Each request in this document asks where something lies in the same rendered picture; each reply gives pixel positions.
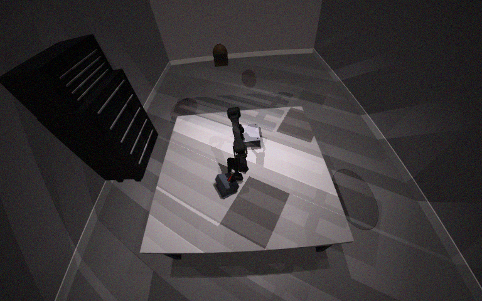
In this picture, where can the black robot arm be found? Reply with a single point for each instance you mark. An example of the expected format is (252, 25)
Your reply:
(238, 145)

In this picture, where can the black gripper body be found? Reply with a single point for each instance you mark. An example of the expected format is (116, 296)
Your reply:
(236, 176)

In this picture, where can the grey sloped panel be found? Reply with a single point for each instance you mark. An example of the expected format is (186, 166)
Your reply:
(225, 187)

